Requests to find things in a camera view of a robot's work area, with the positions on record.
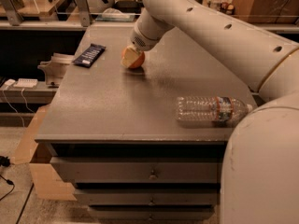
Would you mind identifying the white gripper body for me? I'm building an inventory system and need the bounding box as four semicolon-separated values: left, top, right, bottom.
130;8;174;51

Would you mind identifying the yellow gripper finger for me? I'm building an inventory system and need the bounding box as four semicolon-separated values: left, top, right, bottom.
121;45;143;69

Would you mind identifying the orange fruit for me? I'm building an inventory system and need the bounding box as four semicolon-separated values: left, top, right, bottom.
121;45;147;70

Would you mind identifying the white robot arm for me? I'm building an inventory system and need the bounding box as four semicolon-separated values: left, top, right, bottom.
131;0;299;224

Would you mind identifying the clear plastic water bottle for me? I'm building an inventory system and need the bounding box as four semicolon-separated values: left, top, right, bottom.
176;96;253;122

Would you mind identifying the black bag on shelf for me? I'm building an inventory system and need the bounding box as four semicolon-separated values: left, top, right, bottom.
113;0;141;14

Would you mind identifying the dark blue snack bar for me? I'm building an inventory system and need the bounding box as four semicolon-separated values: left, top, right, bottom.
73;44;106;68

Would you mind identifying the grey drawer cabinet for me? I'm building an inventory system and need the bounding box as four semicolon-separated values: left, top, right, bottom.
36;27;252;221

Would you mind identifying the white power strip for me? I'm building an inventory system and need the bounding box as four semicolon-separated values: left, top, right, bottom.
14;78;38;88

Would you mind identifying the cardboard box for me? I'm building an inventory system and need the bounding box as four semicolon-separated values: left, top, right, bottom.
12;105;76;201

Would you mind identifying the grey metal bracket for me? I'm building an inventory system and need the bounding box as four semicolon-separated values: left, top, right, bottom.
37;53;74;87

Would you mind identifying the black cable on floor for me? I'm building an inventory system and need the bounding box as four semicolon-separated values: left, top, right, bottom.
0;155;16;202

